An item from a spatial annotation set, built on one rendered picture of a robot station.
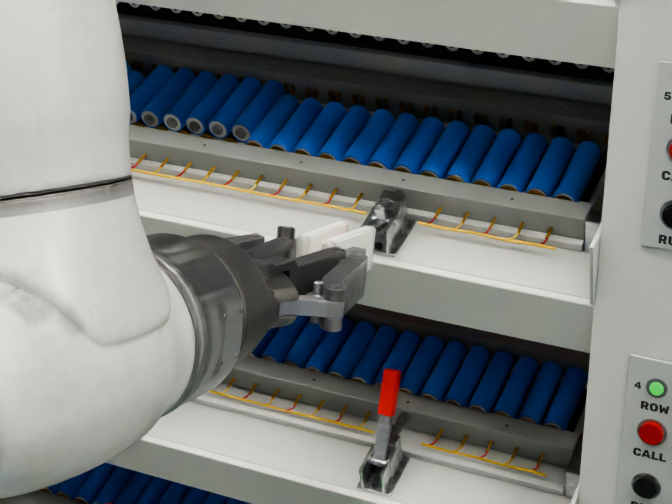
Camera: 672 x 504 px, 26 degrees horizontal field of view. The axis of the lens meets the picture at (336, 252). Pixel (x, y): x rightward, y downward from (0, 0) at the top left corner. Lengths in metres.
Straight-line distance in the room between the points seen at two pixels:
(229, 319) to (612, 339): 0.33
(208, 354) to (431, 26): 0.32
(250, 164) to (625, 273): 0.30
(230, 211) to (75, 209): 0.47
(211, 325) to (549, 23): 0.32
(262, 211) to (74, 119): 0.47
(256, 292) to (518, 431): 0.40
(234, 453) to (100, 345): 0.56
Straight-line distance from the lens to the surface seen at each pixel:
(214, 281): 0.73
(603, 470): 1.03
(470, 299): 1.01
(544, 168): 1.06
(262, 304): 0.78
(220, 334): 0.73
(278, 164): 1.08
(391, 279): 1.02
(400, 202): 1.03
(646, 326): 0.97
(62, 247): 0.62
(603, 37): 0.91
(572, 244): 1.01
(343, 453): 1.16
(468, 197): 1.03
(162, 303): 0.67
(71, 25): 0.63
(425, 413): 1.14
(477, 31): 0.94
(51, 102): 0.62
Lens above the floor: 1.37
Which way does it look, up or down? 25 degrees down
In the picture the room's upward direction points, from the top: straight up
